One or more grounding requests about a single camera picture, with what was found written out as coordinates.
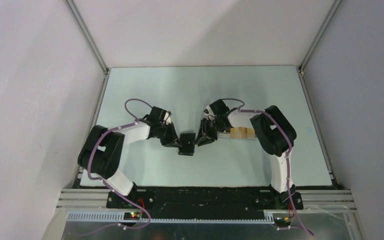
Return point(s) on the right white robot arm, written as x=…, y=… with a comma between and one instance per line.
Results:
x=274, y=132

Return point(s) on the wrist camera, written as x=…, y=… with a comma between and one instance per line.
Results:
x=167, y=118
x=208, y=111

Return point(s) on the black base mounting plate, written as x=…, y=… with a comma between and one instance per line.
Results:
x=206, y=203

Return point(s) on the left controller board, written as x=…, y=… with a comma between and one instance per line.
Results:
x=132, y=216

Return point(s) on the left aluminium frame post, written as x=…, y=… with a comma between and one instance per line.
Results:
x=86, y=34

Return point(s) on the black card holder wallet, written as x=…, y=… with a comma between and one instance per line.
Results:
x=187, y=141

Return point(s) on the aluminium frame post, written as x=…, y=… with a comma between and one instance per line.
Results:
x=320, y=33
x=86, y=34

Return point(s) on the right controller board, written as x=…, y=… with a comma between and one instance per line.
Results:
x=282, y=223

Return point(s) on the right aluminium frame post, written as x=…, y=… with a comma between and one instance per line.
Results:
x=320, y=33

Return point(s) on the orange credit card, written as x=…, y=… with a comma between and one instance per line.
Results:
x=242, y=133

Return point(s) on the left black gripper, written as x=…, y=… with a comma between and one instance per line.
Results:
x=173, y=141

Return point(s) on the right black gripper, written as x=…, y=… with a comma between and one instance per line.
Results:
x=203, y=130

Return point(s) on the clear plastic card tray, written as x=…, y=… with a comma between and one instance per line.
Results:
x=226, y=134

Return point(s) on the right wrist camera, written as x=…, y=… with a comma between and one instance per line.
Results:
x=208, y=111

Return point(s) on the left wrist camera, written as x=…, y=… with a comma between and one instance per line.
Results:
x=167, y=118

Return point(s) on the controller board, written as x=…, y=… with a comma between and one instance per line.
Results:
x=132, y=216
x=282, y=223

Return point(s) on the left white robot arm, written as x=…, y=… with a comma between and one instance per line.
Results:
x=102, y=150

